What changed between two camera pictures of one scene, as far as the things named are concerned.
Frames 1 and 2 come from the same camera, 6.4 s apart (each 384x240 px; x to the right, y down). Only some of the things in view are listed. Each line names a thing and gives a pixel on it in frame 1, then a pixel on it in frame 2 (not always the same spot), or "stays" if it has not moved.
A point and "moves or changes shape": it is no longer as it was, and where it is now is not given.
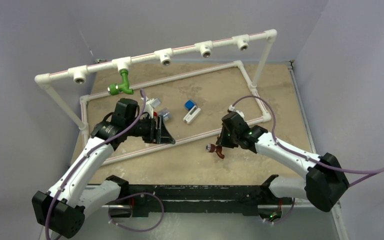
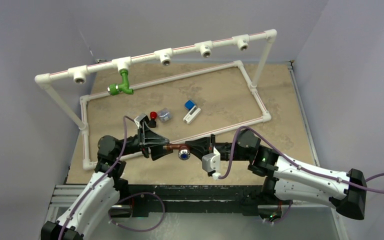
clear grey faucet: x=165 y=113 stays
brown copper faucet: x=211 y=148 moves or changes shape
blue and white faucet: x=193 y=111 stays
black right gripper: x=223 y=142 to x=201 y=147
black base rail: x=143 y=200 stays
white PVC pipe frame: x=80 y=75 stays
